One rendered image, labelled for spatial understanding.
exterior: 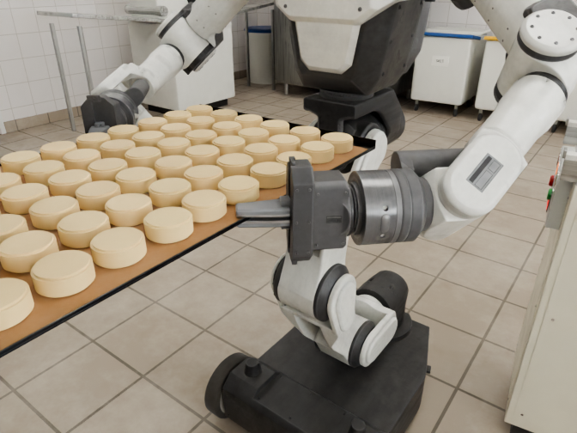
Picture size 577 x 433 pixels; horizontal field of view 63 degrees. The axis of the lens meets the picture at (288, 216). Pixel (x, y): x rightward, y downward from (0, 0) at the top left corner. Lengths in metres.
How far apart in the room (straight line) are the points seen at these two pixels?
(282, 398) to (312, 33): 0.96
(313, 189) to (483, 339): 1.57
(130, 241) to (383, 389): 1.13
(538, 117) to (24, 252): 0.59
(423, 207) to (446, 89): 4.43
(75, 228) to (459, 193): 0.40
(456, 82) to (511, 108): 4.26
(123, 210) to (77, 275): 0.12
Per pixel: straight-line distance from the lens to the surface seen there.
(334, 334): 1.18
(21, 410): 1.85
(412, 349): 1.64
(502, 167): 0.58
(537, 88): 0.69
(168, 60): 1.18
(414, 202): 0.54
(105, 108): 0.89
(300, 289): 1.10
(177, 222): 0.49
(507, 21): 0.79
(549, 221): 1.30
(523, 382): 1.52
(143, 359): 1.87
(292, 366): 1.53
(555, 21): 0.74
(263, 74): 6.26
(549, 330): 1.40
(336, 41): 0.95
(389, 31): 0.95
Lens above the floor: 1.25
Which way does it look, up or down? 27 degrees down
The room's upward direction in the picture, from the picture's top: straight up
